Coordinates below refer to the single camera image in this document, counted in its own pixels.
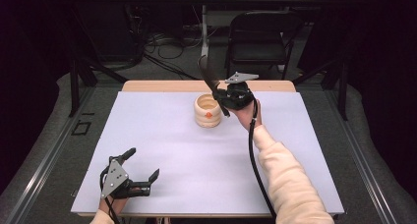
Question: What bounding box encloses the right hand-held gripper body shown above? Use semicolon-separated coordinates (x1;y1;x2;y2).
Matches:
214;71;260;111

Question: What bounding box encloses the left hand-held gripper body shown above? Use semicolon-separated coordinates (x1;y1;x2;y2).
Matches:
98;155;152;200

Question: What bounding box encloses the cream ribbed holder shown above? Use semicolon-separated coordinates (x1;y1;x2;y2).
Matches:
193;93;223;129

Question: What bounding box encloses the black spatula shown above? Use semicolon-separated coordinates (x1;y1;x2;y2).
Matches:
198;55;231;118

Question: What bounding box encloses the person's left hand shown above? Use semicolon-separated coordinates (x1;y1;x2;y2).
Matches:
97;196;129;217

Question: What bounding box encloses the person's right hand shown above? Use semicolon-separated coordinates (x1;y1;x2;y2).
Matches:
229;98;264;132

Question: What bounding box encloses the white table mat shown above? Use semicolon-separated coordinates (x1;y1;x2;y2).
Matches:
70;90;345;216

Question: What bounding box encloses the black folding chair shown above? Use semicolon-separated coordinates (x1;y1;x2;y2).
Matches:
224;10;304;81

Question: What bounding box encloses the wooden table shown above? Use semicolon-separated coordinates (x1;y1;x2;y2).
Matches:
78;80;340;218

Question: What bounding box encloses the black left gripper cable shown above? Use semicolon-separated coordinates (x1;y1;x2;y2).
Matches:
98;166;122;224

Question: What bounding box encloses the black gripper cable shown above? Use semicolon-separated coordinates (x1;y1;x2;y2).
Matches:
247;97;278;220
98;166;122;224

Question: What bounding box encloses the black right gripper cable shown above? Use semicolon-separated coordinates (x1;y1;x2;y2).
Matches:
247;97;278;220

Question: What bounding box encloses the bundle of floor cables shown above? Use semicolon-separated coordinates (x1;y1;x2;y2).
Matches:
131;6;206;81

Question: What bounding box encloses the grey floor rail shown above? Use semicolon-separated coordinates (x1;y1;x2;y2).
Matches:
4;85;94;224
324;85;399;224

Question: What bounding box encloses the black metal stand frame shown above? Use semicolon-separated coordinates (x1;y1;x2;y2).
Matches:
67;7;129;119
291;7;350;122

